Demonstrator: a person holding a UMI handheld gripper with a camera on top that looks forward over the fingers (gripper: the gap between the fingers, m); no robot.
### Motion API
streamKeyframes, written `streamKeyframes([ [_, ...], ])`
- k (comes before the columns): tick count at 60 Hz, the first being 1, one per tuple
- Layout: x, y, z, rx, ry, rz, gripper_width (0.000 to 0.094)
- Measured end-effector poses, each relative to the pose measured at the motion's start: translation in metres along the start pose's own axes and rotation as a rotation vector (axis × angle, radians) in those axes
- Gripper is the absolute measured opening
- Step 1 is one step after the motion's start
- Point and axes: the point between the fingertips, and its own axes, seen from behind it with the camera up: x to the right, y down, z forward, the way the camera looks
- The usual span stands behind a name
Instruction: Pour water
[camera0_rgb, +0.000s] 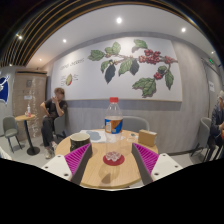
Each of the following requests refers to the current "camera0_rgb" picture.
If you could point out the grey-green chair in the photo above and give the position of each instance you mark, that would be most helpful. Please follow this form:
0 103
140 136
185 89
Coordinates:
10 126

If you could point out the grey upholstered chair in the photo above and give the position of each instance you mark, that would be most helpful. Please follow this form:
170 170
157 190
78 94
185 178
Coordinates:
136 124
203 133
60 126

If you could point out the small clear bottle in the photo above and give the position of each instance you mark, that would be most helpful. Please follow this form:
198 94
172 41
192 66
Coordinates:
29 110

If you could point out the white paper wall notice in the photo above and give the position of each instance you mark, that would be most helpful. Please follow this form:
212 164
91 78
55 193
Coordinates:
211 86

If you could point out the flat round red coaster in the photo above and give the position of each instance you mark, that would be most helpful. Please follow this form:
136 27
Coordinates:
106 161

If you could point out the brown cardboard box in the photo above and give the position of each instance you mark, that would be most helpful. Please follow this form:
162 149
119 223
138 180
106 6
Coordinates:
147 138

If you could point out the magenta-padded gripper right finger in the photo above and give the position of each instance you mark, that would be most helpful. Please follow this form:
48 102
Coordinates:
165 165

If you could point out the coffee plant wall mural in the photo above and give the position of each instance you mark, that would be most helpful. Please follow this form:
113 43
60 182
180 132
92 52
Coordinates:
86 83

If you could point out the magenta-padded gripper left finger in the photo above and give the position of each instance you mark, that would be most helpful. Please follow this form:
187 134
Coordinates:
58 166

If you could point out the green exit sign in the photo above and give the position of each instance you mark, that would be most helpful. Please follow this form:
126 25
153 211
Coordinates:
211 61

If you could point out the clear red-capped drink bottle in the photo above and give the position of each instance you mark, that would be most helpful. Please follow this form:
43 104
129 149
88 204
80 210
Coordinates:
113 126

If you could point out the person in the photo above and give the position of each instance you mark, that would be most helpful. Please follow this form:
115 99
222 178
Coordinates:
217 125
53 111

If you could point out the small round wooden table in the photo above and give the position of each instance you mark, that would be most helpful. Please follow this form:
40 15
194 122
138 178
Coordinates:
25 117

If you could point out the round ceiling lights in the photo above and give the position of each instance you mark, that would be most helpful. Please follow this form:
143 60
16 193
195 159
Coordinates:
119 20

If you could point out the dark mug with white inside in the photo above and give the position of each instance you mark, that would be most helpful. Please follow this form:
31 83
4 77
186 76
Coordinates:
80 141

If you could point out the blue wall decoration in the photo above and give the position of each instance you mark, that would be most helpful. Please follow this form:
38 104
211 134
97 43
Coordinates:
4 90

